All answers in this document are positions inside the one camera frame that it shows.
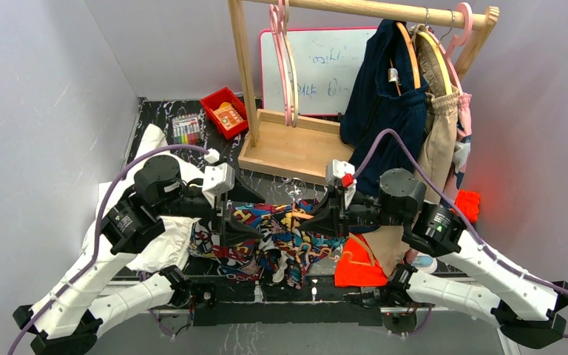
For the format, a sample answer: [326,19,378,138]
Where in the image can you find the small red cloth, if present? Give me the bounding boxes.
[455,189,481,224]

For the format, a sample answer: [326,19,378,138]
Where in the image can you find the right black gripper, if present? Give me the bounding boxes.
[298,183,410,240]

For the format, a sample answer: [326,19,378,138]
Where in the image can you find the comic print shorts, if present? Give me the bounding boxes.
[188,198,351,290]

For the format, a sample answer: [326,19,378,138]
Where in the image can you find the wooden clothes rack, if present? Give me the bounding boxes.
[228,1,500,184]

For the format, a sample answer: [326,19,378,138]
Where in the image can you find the beige plastic hanger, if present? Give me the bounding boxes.
[283,0,299,128]

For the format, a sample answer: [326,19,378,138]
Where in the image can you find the pink hanger far right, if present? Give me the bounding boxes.
[436,1,473,95]

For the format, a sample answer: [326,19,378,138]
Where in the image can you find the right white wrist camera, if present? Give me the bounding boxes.
[325,159,356,209]

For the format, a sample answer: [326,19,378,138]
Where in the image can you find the pink framed whiteboard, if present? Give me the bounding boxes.
[259,27,376,116]

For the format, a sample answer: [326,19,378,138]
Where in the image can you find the pink plastic hanger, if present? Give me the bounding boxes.
[269,1,292,126]

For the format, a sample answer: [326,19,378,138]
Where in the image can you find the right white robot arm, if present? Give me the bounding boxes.
[300,169,568,349]

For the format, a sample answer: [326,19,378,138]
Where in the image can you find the orange card box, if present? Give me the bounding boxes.
[214,102,243,131]

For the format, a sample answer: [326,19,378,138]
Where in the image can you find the red plastic bin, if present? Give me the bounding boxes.
[200,87,249,140]

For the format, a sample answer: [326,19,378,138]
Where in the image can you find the orange hanger with navy shorts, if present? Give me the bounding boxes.
[394,21,422,89]

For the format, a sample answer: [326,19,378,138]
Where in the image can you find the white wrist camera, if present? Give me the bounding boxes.
[202,149,236,196]
[325,159,356,209]

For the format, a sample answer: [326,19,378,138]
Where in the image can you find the orange shorts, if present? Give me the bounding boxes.
[334,234,388,288]

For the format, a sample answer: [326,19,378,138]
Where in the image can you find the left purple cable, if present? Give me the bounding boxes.
[7,144,217,355]

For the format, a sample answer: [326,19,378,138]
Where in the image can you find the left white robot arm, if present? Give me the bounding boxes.
[13,151,264,354]

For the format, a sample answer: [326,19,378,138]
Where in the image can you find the beige shorts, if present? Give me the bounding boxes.
[364,43,459,277]

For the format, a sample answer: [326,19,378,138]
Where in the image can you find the yellow hanger with beige shorts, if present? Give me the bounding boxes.
[411,24,453,97]

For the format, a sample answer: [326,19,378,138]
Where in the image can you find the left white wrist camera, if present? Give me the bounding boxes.
[202,149,236,196]

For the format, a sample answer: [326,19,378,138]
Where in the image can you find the white cloth garment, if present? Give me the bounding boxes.
[80,124,204,274]

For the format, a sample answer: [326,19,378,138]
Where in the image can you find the marker pen pack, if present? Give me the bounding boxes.
[172,114,203,145]

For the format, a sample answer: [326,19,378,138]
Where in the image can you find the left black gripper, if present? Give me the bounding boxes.
[156,163,266,243]

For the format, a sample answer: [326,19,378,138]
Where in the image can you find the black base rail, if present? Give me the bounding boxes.
[186,274,417,328]

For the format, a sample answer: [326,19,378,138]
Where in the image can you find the navy blue shorts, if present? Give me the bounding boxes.
[339,18,430,234]

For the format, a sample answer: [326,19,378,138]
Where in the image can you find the orange wooden hanger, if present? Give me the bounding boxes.
[277,178,376,267]

